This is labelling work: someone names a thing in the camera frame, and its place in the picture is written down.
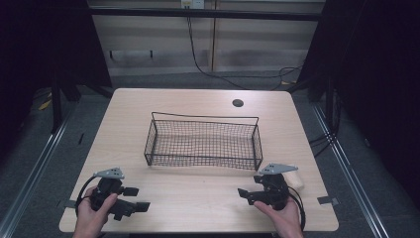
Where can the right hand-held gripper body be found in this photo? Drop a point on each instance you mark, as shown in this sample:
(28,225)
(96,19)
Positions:
(273,191)

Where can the black horizontal metal bar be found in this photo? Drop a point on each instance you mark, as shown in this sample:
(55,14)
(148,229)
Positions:
(204,13)

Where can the white wall socket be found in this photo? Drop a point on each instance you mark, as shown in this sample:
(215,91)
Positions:
(192,3)

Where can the grey tape strip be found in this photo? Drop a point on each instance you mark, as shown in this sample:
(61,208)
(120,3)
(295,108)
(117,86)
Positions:
(69,204)
(327,200)

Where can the cream soft roll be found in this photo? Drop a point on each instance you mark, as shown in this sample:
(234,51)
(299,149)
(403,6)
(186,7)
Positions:
(294,180)

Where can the person's right hand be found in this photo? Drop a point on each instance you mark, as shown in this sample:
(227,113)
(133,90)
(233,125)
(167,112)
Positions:
(280,218)

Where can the dark curtain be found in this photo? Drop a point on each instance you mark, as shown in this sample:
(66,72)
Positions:
(39,49)
(373,82)

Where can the round grey table grommet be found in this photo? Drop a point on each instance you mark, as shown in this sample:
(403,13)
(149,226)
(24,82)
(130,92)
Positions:
(237,102)

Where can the metal floor rail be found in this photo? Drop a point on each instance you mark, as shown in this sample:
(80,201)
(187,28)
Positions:
(350,175)
(29,178)

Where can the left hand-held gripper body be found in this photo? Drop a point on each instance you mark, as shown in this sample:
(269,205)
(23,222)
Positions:
(106,193)

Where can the person's left hand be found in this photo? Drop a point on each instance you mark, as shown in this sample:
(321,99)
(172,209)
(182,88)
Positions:
(90,218)

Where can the yellow floor tape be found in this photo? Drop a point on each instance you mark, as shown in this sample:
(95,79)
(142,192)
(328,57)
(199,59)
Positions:
(45,104)

